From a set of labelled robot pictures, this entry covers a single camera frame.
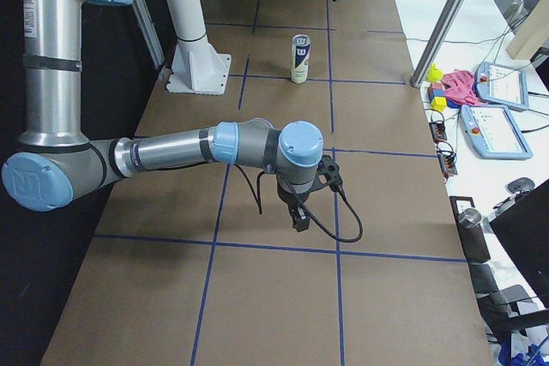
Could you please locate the clear tennis ball can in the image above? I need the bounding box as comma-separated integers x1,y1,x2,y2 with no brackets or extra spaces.
291,34,311,84

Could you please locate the red cube block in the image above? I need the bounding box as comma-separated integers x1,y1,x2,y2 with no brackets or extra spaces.
427,82,444,96

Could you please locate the blue cube block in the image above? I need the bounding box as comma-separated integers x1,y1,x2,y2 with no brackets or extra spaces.
427,88,446,105

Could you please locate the lower black connector box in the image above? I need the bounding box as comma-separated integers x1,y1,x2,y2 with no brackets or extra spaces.
437,147,458,178

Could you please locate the black connector box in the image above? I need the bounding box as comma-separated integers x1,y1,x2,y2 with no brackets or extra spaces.
437,147,458,178
428,109,447,141

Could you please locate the yellow cube block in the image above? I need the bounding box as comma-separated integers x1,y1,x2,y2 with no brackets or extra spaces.
430,95,448,112

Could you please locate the pink cloth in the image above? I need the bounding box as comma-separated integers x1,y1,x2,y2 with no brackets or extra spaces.
442,70,484,106

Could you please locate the upper black connector box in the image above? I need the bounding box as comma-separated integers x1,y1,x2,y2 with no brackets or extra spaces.
428,109,447,141

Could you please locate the steel cup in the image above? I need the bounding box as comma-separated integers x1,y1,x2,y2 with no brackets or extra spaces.
457,207,482,230

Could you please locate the upper teach pendant tablet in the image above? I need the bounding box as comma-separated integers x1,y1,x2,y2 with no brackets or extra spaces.
474,62,529,111

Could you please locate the teach pendant tablet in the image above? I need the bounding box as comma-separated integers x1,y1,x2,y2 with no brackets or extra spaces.
460,105,533,160
474,62,529,111

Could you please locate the lower teach pendant tablet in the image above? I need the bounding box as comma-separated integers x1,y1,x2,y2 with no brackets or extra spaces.
460,105,533,160

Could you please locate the black computer mouse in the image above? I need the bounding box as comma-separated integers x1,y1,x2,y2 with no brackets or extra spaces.
505,177,535,194

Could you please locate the black monitor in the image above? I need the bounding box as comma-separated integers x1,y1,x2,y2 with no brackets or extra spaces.
490,182,548,304

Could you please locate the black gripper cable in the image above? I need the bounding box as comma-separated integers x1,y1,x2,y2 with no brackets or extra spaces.
231,164,364,243

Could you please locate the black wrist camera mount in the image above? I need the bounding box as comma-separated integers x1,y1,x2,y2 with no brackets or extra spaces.
311,154,343,193

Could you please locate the yellow tennis ball by post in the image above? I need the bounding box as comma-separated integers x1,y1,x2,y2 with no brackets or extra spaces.
425,63,443,83

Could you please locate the aluminium frame post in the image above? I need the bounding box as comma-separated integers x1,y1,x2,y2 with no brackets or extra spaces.
410,0,464,88

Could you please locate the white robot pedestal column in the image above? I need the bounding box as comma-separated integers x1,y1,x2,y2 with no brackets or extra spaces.
166,0,232,95

